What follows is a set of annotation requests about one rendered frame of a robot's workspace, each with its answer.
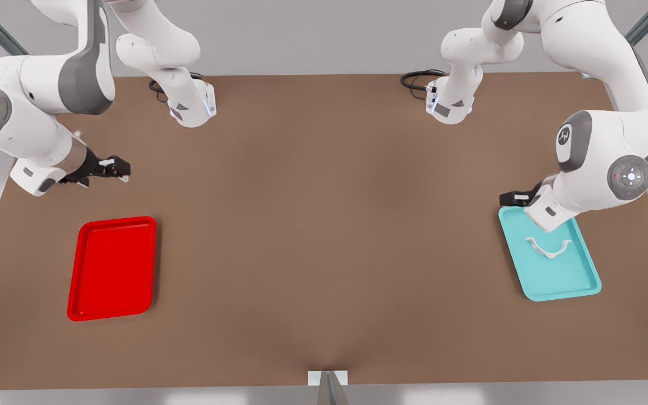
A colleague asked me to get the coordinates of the red rectangular tray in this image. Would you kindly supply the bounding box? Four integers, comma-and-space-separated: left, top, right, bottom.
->
67, 216, 157, 322

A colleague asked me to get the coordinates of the black cable loop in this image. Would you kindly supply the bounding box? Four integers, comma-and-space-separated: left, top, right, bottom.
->
400, 69, 447, 101
148, 72, 205, 104

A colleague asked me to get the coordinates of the turquoise rectangular tray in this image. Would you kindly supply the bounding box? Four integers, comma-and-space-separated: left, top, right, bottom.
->
498, 206, 602, 302

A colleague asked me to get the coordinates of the white drainage pipe clamp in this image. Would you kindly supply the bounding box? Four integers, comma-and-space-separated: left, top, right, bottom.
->
525, 237, 573, 262

